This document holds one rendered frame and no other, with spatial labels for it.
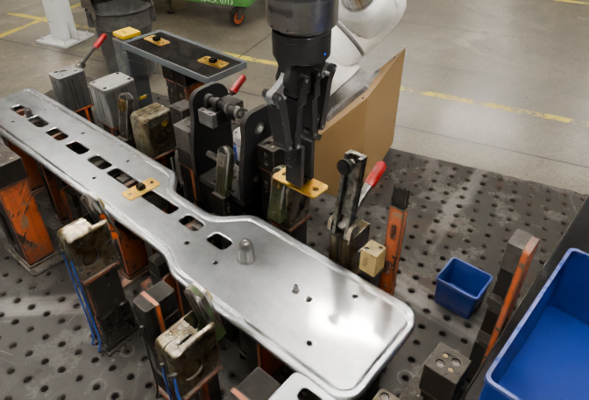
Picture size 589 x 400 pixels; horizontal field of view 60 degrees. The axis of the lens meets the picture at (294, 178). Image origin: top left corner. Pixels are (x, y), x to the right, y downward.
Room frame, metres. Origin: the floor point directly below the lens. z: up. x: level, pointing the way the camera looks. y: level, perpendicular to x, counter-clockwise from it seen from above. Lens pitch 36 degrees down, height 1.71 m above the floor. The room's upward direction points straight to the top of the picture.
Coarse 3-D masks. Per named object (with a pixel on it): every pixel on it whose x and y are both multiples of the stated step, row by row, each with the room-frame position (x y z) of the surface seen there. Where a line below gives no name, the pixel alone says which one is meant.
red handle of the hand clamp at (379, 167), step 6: (378, 162) 0.82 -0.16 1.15; (384, 162) 0.82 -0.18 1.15; (378, 168) 0.80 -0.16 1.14; (384, 168) 0.81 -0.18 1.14; (372, 174) 0.80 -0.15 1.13; (378, 174) 0.80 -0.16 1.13; (366, 180) 0.79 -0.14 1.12; (372, 180) 0.79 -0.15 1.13; (378, 180) 0.79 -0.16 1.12; (366, 186) 0.78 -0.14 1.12; (372, 186) 0.78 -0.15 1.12; (366, 192) 0.77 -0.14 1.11; (360, 198) 0.76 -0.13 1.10; (360, 204) 0.75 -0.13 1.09; (342, 222) 0.73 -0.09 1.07; (342, 228) 0.72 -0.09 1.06
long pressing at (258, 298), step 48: (48, 96) 1.38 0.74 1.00; (48, 144) 1.12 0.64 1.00; (96, 144) 1.12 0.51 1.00; (96, 192) 0.91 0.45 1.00; (144, 240) 0.76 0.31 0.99; (192, 240) 0.75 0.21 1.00; (288, 240) 0.75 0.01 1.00; (240, 288) 0.63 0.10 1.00; (288, 288) 0.63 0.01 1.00; (336, 288) 0.63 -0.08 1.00; (288, 336) 0.52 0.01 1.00; (336, 336) 0.52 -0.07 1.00; (384, 336) 0.52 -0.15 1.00; (336, 384) 0.44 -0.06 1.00
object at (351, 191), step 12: (348, 156) 0.75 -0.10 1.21; (360, 156) 0.74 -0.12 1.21; (348, 168) 0.71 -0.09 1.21; (360, 168) 0.73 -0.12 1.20; (348, 180) 0.74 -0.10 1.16; (360, 180) 0.73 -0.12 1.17; (348, 192) 0.74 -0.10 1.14; (360, 192) 0.73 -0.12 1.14; (336, 204) 0.74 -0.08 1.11; (348, 204) 0.73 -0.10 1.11; (336, 216) 0.73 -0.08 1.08; (348, 216) 0.71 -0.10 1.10; (336, 228) 0.73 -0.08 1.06; (348, 228) 0.71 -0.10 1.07
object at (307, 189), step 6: (282, 168) 0.65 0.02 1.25; (276, 174) 0.64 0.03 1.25; (276, 180) 0.63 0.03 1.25; (282, 180) 0.62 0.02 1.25; (306, 180) 0.62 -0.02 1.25; (312, 180) 0.62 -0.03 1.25; (288, 186) 0.61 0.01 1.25; (294, 186) 0.61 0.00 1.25; (306, 186) 0.61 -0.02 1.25; (312, 186) 0.61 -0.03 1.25; (318, 186) 0.61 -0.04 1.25; (324, 186) 0.61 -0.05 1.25; (300, 192) 0.60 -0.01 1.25; (306, 192) 0.59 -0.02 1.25; (312, 192) 0.59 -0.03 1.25; (318, 192) 0.59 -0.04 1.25; (312, 198) 0.58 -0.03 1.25
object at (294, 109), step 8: (304, 80) 0.60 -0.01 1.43; (304, 88) 0.60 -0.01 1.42; (288, 96) 0.61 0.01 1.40; (304, 96) 0.60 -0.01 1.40; (288, 104) 0.61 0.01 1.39; (296, 104) 0.60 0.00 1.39; (304, 104) 0.60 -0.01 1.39; (288, 112) 0.61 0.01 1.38; (296, 112) 0.60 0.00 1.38; (296, 120) 0.60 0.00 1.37; (296, 128) 0.60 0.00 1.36; (296, 136) 0.60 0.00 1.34; (296, 144) 0.60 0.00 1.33
